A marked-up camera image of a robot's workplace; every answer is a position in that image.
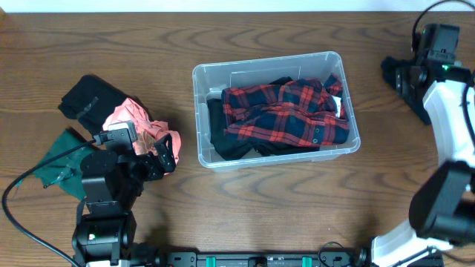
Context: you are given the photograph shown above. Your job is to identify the clear plastic storage bin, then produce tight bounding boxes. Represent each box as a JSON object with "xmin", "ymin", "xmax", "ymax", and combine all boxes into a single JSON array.
[{"xmin": 192, "ymin": 51, "xmax": 361, "ymax": 171}]

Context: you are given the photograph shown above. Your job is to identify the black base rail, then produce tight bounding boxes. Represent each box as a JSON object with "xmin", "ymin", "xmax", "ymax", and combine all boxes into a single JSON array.
[{"xmin": 129, "ymin": 243, "xmax": 445, "ymax": 267}]

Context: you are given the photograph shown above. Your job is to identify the left black cable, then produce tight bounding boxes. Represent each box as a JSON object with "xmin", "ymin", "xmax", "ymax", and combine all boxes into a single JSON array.
[{"xmin": 1, "ymin": 139, "xmax": 98, "ymax": 267}]

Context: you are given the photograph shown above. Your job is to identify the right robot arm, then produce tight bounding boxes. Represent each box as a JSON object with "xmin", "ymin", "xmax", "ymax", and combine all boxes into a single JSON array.
[{"xmin": 359, "ymin": 24, "xmax": 474, "ymax": 266}]

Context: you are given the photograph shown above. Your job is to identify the dark green cloth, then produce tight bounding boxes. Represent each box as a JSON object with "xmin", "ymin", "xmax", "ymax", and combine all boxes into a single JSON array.
[{"xmin": 33, "ymin": 128, "xmax": 96, "ymax": 200}]

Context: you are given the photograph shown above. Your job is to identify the black garment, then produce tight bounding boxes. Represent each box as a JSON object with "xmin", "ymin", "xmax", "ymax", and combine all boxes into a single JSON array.
[{"xmin": 207, "ymin": 77, "xmax": 319, "ymax": 161}]

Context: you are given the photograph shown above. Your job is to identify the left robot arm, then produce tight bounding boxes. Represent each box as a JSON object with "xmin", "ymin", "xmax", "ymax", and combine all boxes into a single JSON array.
[{"xmin": 72, "ymin": 129, "xmax": 176, "ymax": 266}]

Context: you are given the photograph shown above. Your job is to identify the black cloth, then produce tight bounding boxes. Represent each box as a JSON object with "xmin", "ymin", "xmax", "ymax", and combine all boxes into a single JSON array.
[{"xmin": 58, "ymin": 75, "xmax": 128, "ymax": 135}]

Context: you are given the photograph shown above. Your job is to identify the salmon pink shirt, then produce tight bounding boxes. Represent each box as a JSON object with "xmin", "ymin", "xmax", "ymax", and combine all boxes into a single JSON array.
[{"xmin": 102, "ymin": 98, "xmax": 182, "ymax": 163}]

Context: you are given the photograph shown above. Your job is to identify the red navy plaid shirt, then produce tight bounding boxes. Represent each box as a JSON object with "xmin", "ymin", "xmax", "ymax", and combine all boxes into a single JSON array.
[{"xmin": 221, "ymin": 73, "xmax": 350, "ymax": 148}]

